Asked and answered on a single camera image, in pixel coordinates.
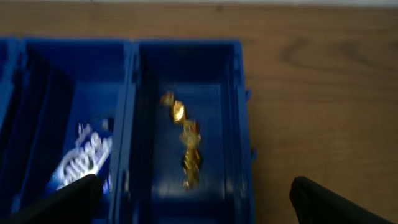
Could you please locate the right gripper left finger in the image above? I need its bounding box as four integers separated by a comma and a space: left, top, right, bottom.
0, 174, 104, 224

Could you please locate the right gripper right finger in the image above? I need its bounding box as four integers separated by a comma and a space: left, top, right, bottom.
289, 175, 396, 224

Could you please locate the blue candy pack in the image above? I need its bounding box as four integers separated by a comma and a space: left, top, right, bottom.
45, 119, 114, 195

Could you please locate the blue tray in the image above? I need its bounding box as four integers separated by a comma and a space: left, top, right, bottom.
0, 36, 259, 224

